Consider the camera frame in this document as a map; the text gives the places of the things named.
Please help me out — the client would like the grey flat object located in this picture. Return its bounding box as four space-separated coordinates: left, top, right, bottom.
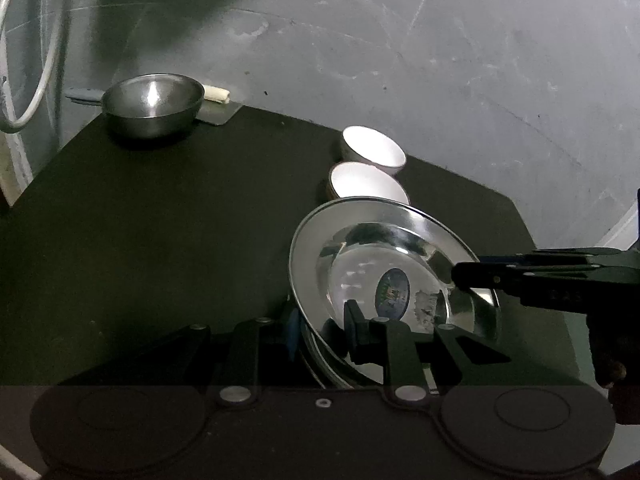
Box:
65 88 104 106

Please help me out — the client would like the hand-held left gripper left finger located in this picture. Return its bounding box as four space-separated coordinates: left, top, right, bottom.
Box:
100 302 304 406

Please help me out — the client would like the white bowl with red rim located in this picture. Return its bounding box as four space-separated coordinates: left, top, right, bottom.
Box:
341 125 406 176
327 161 411 207

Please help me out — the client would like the steel plate with oval sticker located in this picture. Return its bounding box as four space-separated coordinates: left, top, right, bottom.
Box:
289 196 501 391

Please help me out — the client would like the steel bowl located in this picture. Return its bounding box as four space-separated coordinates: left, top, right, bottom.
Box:
101 74 206 141

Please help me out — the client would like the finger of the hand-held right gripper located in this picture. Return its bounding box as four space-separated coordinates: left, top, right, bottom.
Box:
479 246 640 267
450 261 640 308

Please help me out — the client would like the white hose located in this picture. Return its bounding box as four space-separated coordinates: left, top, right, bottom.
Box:
0 0 67 134

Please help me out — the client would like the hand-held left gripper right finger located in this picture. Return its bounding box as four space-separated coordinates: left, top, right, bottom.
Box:
344 299 512 403

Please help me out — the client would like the metal scraper with white handle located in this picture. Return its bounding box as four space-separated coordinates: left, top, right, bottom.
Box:
192 85 242 127

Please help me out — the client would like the plain steel plate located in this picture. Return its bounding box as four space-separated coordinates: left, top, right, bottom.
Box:
299 330 361 391

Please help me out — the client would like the white wooden frame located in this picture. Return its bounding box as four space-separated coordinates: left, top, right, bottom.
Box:
0 130 34 206

